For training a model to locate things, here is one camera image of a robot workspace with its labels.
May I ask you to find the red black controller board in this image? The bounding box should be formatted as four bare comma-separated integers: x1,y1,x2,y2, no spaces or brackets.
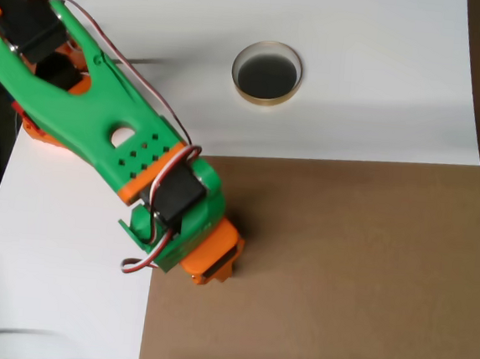
8,98,49,138

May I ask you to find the brown fibreboard panel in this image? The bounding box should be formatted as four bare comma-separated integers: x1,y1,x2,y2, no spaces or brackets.
138,137,480,359

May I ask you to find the round dark dish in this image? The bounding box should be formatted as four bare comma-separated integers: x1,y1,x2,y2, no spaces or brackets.
228,37,307,110

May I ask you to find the white red servo cable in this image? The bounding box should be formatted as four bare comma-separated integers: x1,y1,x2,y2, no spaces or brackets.
25,0,216,281

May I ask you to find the orange robot base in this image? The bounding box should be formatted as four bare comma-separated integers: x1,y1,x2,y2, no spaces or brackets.
7,99,77,154

